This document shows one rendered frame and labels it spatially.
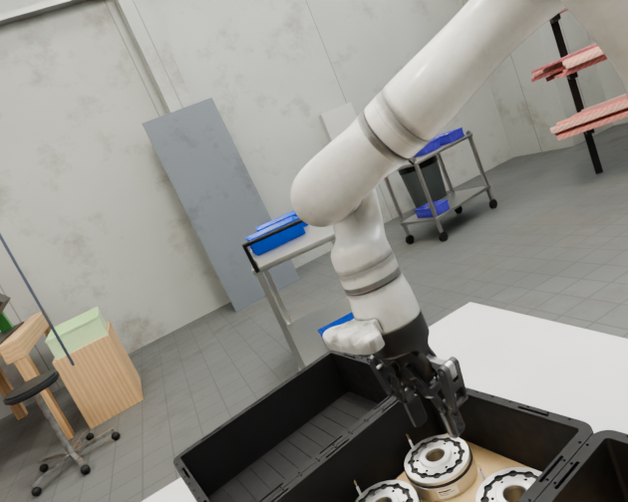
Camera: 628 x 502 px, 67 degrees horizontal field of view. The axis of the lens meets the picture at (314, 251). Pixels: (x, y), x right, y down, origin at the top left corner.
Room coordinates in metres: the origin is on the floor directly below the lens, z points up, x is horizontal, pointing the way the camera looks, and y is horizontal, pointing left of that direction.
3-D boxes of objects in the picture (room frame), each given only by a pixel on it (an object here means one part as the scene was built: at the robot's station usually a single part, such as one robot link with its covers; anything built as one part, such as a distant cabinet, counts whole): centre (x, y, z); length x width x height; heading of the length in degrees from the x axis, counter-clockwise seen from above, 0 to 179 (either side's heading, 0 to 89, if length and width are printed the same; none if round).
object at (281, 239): (2.87, 0.07, 0.54); 1.14 x 0.67 x 1.07; 179
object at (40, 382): (3.24, 2.13, 0.33); 0.63 x 0.60 x 0.66; 20
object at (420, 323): (0.54, -0.05, 1.09); 0.08 x 0.08 x 0.09
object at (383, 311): (0.53, -0.03, 1.16); 0.11 x 0.09 x 0.06; 122
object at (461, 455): (0.64, -0.04, 0.86); 0.10 x 0.10 x 0.01
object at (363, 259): (0.55, -0.05, 1.26); 0.09 x 0.07 x 0.15; 147
